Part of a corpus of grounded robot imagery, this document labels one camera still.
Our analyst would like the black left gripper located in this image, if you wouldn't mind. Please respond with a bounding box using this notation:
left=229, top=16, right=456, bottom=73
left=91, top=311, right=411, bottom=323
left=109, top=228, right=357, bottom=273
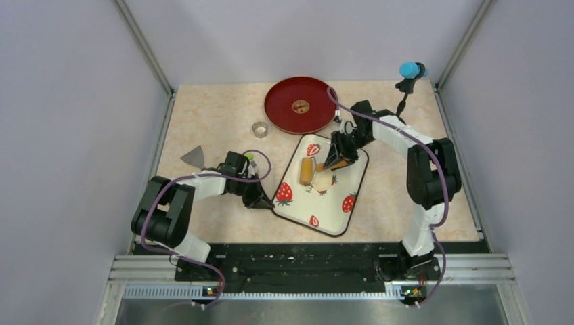
left=230, top=173, right=273, bottom=209

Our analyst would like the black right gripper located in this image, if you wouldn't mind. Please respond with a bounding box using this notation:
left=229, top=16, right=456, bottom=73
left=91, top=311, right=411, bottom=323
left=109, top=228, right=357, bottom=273
left=327, top=132, right=376, bottom=175

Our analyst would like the white dough lump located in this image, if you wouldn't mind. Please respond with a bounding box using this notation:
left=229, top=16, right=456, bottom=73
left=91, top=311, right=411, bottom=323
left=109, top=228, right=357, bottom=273
left=311, top=171, right=333, bottom=192

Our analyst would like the wooden dough roller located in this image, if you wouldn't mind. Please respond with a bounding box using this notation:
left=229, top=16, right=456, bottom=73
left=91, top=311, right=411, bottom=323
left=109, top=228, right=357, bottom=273
left=299, top=157, right=335, bottom=187

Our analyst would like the strawberry print rectangular tray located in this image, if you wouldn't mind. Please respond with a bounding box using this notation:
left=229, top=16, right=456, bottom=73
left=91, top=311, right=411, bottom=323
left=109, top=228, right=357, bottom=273
left=273, top=135, right=369, bottom=237

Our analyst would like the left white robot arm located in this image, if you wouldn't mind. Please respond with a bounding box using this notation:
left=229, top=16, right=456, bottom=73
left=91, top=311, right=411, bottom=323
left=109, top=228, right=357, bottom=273
left=131, top=151, right=274, bottom=280

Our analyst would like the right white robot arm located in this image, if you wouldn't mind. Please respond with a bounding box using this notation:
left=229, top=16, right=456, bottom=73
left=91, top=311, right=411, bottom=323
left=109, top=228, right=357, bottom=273
left=324, top=100, right=462, bottom=279

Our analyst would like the red round lacquer plate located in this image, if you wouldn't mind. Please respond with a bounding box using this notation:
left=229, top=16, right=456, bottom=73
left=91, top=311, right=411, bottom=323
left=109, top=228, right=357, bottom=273
left=263, top=76, right=337, bottom=135

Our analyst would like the blue microphone on stand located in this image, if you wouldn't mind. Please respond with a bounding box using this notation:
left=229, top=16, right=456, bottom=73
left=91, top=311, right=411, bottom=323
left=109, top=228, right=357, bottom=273
left=395, top=62, right=428, bottom=116

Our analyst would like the metal dough scraper wooden handle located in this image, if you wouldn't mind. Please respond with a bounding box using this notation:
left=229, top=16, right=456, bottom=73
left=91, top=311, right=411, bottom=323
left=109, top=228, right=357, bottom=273
left=180, top=146, right=205, bottom=169

